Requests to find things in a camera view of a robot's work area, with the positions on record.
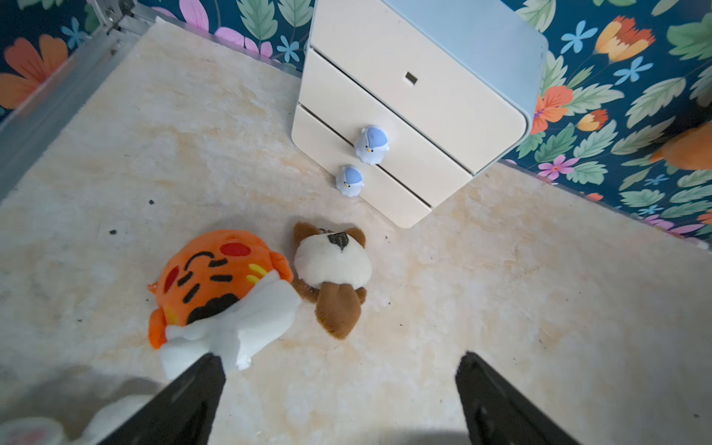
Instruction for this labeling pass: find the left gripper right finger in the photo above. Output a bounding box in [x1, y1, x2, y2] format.
[455, 352, 578, 445]

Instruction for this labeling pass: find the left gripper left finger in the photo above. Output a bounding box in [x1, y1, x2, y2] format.
[101, 353, 226, 445]

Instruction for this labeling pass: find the orange tiger plush toy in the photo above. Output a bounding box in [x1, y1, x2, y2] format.
[148, 230, 301, 380]

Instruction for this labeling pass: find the brown white bear plush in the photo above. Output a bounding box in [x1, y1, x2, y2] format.
[292, 222, 373, 340]

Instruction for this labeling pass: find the lower blue drawer knob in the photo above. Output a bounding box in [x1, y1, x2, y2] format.
[335, 165, 365, 198]

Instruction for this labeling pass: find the blue drawer knob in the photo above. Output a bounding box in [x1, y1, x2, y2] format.
[335, 165, 365, 198]
[353, 126, 389, 165]

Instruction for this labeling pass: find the upper blue drawer knob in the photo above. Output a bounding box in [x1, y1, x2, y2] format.
[353, 126, 389, 165]

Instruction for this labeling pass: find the light blue drawer cabinet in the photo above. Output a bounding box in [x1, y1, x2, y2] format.
[291, 1, 548, 228]

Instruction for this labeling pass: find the orange hanging plush toy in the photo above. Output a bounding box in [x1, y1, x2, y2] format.
[649, 122, 712, 171]

